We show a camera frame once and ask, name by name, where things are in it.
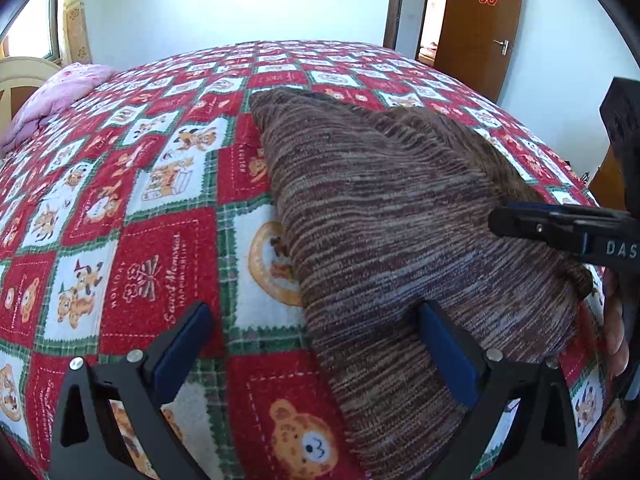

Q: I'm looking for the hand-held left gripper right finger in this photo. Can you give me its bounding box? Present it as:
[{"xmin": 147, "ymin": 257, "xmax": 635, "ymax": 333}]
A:
[{"xmin": 418, "ymin": 301, "xmax": 581, "ymax": 480}]

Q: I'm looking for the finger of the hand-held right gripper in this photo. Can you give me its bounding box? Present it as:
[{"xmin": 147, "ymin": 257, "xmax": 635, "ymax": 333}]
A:
[{"xmin": 489, "ymin": 202, "xmax": 603, "ymax": 262}]

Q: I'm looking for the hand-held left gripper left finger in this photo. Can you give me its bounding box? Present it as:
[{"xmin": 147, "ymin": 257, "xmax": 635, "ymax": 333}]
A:
[{"xmin": 47, "ymin": 301, "xmax": 216, "ymax": 480}]

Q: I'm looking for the brown striped knit garment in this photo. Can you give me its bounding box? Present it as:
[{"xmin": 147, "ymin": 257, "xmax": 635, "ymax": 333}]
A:
[{"xmin": 248, "ymin": 87, "xmax": 595, "ymax": 480}]

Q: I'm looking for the person's right hand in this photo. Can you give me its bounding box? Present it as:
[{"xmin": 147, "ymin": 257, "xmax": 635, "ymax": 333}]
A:
[{"xmin": 602, "ymin": 270, "xmax": 632, "ymax": 378}]

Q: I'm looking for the brown wooden cabinet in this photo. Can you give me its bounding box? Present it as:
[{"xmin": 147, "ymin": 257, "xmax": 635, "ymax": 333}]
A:
[{"xmin": 590, "ymin": 147, "xmax": 628, "ymax": 208}]

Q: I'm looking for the red checked printed blanket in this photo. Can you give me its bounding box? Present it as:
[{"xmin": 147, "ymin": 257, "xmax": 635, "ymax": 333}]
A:
[{"xmin": 0, "ymin": 40, "xmax": 631, "ymax": 480}]

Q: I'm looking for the brown wooden door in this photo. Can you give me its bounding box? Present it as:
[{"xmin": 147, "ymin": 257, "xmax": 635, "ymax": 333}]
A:
[{"xmin": 434, "ymin": 0, "xmax": 526, "ymax": 103}]

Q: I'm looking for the pink pillow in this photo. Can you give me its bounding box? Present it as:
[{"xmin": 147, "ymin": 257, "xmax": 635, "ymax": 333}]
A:
[{"xmin": 0, "ymin": 62, "xmax": 115, "ymax": 153}]

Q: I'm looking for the cream wooden headboard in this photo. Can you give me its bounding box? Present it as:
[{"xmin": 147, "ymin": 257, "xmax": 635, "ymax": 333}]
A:
[{"xmin": 0, "ymin": 56, "xmax": 63, "ymax": 121}]

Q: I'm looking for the yellow patterned curtain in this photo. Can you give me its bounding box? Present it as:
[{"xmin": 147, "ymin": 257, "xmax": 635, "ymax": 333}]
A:
[{"xmin": 57, "ymin": 0, "xmax": 93, "ymax": 66}]

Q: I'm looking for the window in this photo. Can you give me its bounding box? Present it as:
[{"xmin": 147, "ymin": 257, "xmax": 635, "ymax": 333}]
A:
[{"xmin": 0, "ymin": 0, "xmax": 63, "ymax": 61}]

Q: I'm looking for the brown wooden door frame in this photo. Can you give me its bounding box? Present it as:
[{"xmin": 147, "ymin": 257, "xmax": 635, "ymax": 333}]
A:
[{"xmin": 383, "ymin": 0, "xmax": 451, "ymax": 61}]

